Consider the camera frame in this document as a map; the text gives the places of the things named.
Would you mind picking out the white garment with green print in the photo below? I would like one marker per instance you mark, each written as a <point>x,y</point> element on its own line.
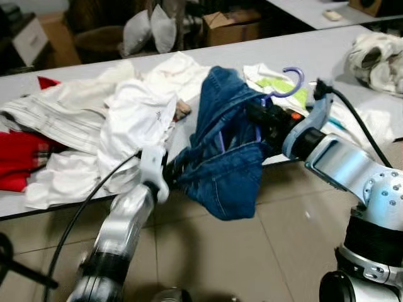
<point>368,129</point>

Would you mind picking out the red garment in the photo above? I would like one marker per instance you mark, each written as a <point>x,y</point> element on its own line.
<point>22,160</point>

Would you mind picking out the cream striped garment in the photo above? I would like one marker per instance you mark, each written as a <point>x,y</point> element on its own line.
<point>56,110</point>

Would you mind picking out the dark round basket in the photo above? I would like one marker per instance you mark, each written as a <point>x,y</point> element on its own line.
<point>101,44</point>

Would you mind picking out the white shirt with red print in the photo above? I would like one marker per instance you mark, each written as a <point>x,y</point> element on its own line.
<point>179,72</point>

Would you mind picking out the small red cloth corner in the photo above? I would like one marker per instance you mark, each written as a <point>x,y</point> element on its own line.
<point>47,83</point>

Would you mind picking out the white plastic sack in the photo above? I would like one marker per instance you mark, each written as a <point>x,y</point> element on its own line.
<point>137,34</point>
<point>164,31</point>

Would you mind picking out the crumpled white garment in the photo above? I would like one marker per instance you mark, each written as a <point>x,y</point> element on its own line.
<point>69,182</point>

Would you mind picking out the purple plastic hanger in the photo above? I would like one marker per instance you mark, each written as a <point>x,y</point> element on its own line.
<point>301,80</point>

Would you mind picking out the plain white shirt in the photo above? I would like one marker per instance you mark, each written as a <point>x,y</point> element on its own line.
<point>135,119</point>

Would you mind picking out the beige computer mouse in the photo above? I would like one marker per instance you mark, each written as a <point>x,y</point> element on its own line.
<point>332,15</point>

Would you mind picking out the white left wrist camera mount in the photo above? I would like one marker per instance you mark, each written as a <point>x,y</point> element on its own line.
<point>153,170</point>

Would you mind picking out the cream bundled garment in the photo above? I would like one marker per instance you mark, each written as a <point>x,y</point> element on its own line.
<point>378,63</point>

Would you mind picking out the black stand base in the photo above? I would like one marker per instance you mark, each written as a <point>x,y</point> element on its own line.
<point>31,274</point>

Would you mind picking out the open brown cardboard box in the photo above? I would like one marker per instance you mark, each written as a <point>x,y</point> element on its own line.
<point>233,31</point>

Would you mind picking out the blue denim garment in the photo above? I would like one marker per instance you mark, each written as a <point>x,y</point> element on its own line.
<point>220,176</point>

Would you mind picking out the white-faced cardboard box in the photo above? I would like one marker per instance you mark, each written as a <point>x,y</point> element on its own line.
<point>31,41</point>

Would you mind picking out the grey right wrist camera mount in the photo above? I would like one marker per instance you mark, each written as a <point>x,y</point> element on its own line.
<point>312,119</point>

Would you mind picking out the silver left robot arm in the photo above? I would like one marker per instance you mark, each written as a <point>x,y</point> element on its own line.
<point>119,233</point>

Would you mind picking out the small brown box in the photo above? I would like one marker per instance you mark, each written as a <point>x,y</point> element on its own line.
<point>365,8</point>

